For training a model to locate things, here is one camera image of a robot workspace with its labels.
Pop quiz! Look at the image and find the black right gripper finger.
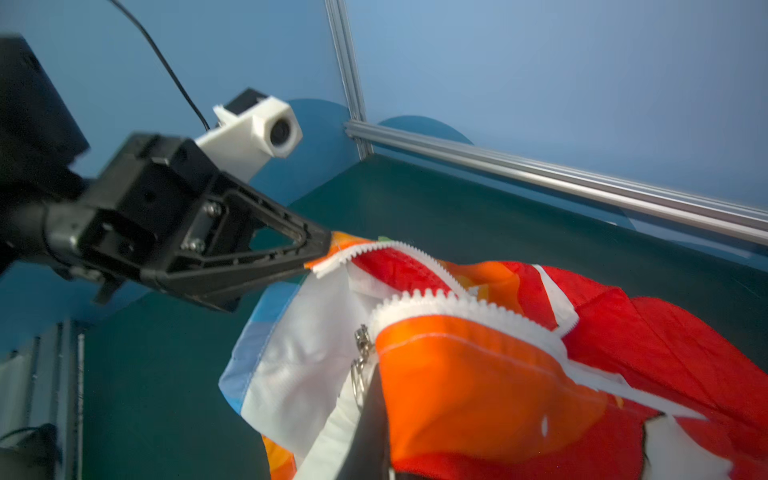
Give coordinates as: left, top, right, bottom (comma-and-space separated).
337, 366, 393, 480

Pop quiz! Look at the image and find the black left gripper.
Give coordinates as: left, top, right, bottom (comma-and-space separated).
44, 134, 330, 312

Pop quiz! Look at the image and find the rainbow striped kids jacket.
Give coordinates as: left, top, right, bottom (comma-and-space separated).
219, 232, 767, 479

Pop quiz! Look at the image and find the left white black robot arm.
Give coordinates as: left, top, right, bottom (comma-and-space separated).
1, 35, 331, 312

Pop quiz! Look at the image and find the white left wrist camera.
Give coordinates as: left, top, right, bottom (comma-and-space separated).
195, 88, 303, 183

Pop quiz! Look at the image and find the left side aluminium table rail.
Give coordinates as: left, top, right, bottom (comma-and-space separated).
1, 320, 84, 479

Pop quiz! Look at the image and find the left aluminium frame post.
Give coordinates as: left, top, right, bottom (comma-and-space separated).
325, 0, 367, 123

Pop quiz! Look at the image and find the back horizontal aluminium rail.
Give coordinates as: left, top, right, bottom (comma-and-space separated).
345, 120, 767, 245

